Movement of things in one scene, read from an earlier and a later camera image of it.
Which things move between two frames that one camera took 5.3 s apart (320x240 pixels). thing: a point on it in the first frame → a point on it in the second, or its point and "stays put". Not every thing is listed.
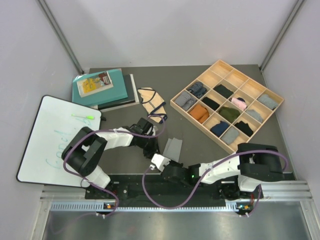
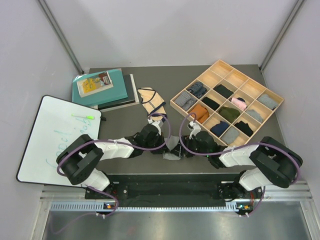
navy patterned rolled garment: x=197 y=89 stays put
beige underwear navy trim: x=153 y=104 stays put
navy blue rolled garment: x=218 y=129 stays put
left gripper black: x=154 y=149 → x=162 y=148
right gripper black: x=172 y=162 → x=178 y=150
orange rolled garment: x=199 y=113 stays put
